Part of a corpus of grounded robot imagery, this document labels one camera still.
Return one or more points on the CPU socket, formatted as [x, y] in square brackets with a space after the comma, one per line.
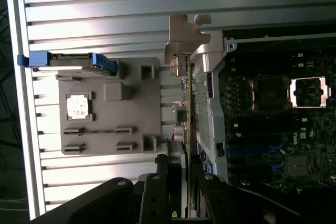
[270, 93]

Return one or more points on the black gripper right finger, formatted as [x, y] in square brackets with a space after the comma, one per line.
[218, 203]

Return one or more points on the grey parts rack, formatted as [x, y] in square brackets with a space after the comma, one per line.
[118, 116]

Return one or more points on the black expansion slot blue clip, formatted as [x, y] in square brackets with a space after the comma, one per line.
[249, 167]

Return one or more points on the green RAM stick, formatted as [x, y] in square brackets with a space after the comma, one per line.
[105, 131]

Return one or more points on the grey chipset heat sink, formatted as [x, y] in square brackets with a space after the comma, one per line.
[298, 165]

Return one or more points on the metal socket cover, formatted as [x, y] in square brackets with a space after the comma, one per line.
[294, 93]

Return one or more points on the silver CPU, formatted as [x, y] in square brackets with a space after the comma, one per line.
[78, 107]

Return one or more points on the blue disk carrier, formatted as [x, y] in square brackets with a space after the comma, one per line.
[102, 62]

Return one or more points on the open grey PC case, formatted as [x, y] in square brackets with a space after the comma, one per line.
[212, 51]

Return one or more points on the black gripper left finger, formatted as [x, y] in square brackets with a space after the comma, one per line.
[155, 200]

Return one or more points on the blue card retainer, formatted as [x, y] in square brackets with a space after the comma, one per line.
[210, 167]

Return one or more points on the long black expansion slot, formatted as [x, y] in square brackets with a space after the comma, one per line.
[257, 141]

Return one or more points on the green motherboard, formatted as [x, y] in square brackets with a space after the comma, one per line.
[315, 129]

